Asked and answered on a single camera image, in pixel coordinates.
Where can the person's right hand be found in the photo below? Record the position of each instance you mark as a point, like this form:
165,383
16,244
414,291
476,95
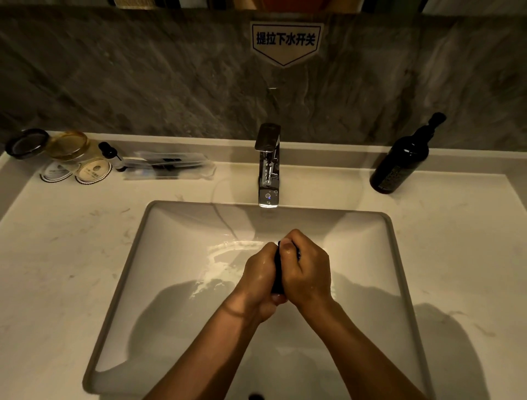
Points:
306,272

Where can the person's left hand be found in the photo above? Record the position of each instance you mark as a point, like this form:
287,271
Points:
255,280

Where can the person's right fingers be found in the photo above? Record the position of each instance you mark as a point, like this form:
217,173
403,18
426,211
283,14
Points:
290,249

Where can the person's left fingers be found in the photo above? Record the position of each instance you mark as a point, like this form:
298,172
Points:
268,261

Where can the small black cloth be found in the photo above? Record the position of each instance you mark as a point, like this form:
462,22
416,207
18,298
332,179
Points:
278,274

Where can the person's left forearm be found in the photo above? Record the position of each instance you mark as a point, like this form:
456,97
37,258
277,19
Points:
206,354

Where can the person's right forearm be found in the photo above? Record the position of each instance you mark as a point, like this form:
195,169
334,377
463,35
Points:
354,354

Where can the chrome sink faucet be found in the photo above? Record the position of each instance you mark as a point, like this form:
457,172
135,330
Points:
268,165

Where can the white rectangular sink basin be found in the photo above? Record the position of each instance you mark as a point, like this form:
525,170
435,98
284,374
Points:
177,263

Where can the clear plastic-wrapped toiletry packet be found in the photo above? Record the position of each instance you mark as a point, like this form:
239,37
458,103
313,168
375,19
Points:
168,165

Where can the black pump soap bottle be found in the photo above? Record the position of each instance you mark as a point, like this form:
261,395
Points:
401,160

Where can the small black-capped bottle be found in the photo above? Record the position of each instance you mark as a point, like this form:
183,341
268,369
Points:
111,153

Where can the round white paper coaster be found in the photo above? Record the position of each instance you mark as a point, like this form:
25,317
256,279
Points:
94,171
55,172

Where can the glass cup with golden lid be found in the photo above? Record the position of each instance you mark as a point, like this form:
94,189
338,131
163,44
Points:
68,145

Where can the white wall sign sticker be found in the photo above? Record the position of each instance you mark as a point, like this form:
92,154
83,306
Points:
286,41

